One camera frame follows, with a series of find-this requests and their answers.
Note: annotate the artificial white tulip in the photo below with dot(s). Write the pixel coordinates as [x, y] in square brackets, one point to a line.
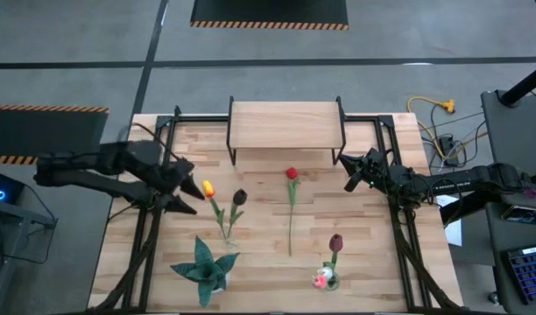
[326, 273]

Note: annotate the small purple item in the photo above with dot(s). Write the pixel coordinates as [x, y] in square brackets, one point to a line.
[532, 192]

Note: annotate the artificial maroon tulip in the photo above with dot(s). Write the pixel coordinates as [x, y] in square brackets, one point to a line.
[336, 242]

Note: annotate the wooden shelf black metal legs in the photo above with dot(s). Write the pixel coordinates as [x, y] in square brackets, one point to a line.
[285, 124]

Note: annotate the green potted snake plant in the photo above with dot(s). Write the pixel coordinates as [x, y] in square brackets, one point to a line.
[205, 271]

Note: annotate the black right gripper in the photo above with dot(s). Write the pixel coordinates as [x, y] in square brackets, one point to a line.
[375, 183]

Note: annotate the black metal table frame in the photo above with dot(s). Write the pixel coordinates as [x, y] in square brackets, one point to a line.
[164, 121]

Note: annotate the dark grey desk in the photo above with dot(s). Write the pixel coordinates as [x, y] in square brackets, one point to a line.
[504, 271]
[517, 144]

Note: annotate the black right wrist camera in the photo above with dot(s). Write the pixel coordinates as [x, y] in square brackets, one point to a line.
[373, 161]

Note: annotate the black hazard striped floor mat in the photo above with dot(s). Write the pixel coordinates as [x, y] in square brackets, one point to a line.
[268, 11]
[40, 131]

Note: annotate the backlit black keyboard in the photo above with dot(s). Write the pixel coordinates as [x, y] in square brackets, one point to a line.
[531, 273]

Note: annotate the artificial yellow orange tulip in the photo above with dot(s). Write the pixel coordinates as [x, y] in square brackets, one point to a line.
[208, 189]

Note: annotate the black computer blue light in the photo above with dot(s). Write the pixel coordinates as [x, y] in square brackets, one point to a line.
[1, 188]

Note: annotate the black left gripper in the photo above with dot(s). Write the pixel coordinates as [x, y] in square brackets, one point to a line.
[169, 177]

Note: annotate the black power strip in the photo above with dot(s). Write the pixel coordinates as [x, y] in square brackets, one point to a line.
[449, 149]

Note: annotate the artificial pink tulip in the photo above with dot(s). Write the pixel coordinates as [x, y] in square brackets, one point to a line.
[319, 282]

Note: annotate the grey metal cart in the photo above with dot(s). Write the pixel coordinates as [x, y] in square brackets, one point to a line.
[14, 214]

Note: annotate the clear glass vase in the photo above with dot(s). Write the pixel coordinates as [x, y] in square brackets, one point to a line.
[230, 243]
[333, 283]

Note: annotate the black tablet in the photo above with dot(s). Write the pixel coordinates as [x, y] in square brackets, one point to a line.
[524, 214]

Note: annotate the artificial red tulip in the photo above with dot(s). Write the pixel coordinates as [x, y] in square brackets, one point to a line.
[291, 173]

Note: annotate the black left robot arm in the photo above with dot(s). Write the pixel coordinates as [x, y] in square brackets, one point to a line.
[75, 168]

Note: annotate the artificial black tulip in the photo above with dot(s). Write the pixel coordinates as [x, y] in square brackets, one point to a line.
[239, 197]

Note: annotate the white paper sheet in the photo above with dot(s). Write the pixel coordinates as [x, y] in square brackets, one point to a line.
[454, 232]

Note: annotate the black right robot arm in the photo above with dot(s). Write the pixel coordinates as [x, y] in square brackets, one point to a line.
[469, 177]

